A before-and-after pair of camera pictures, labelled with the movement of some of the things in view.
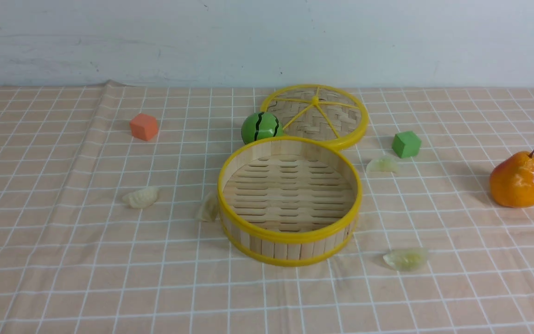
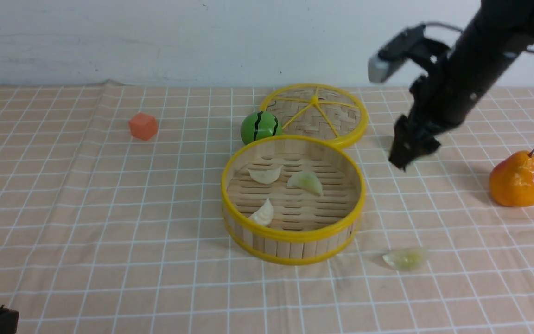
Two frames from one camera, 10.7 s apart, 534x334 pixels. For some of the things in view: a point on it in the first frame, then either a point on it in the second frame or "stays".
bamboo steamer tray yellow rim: x=287 y=201 stays
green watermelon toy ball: x=258 y=125 stays
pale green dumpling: x=407 y=260 stays
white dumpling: x=208 y=209 → x=264 y=215
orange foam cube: x=143 y=127 stays
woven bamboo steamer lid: x=331 y=115 stays
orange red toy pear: x=518 y=181 stays
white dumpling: x=143 y=197 → x=267 y=176
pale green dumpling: x=382 y=164 → x=306 y=180
